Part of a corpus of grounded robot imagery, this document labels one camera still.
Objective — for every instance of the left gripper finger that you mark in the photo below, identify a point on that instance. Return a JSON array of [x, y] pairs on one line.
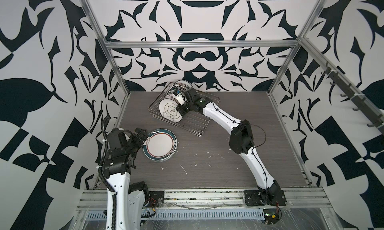
[[141, 135], [133, 148]]

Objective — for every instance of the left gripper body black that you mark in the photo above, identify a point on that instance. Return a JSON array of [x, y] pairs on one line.
[[130, 140]]

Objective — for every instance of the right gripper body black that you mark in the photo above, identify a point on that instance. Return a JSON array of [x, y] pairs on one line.
[[187, 106]]

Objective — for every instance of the white plate red green band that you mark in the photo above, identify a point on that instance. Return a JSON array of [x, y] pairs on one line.
[[160, 145]]

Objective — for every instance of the white plate green cloud motif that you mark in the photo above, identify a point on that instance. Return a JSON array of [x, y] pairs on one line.
[[168, 109]]

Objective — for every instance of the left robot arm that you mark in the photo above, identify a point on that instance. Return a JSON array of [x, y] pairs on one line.
[[125, 200]]

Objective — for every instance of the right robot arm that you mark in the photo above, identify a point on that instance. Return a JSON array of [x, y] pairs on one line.
[[241, 141]]

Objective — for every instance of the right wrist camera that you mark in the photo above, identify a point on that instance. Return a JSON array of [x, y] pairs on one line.
[[181, 98]]

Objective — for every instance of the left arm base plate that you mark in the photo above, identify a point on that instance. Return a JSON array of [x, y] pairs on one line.
[[155, 199]]

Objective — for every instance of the aluminium frame crossbar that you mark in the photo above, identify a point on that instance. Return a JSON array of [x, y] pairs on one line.
[[201, 44]]

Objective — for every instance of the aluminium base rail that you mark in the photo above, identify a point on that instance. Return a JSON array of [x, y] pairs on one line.
[[215, 198]]

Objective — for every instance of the white cable duct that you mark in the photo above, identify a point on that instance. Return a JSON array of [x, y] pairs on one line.
[[208, 214]]

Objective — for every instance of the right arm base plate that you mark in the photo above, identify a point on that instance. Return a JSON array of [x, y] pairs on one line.
[[254, 198]]

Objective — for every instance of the wall hook rail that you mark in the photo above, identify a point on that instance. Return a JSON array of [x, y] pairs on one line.
[[350, 92]]

